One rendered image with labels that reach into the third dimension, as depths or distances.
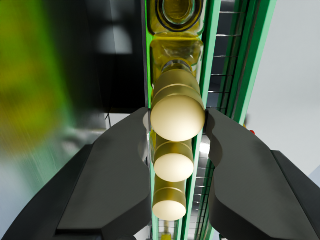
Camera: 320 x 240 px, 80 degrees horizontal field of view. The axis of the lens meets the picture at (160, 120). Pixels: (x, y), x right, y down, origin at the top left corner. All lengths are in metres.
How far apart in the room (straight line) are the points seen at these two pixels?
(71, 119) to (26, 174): 0.08
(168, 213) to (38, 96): 0.16
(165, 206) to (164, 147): 0.07
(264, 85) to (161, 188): 0.48
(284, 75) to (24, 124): 0.59
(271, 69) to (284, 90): 0.08
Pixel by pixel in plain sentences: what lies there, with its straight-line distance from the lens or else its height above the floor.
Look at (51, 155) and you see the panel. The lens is 0.23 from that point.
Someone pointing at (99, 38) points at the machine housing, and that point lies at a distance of 0.44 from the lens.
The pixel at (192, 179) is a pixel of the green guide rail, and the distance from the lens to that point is 0.47.
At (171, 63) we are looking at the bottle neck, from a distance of 0.18.
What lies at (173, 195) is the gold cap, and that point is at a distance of 0.20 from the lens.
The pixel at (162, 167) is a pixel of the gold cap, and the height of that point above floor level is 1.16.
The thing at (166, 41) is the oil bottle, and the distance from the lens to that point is 0.21.
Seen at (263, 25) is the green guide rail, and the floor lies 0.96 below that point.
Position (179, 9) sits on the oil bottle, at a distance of 0.21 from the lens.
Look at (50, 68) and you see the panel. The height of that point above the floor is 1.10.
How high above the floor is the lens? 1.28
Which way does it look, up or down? 58 degrees down
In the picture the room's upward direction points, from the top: 174 degrees counter-clockwise
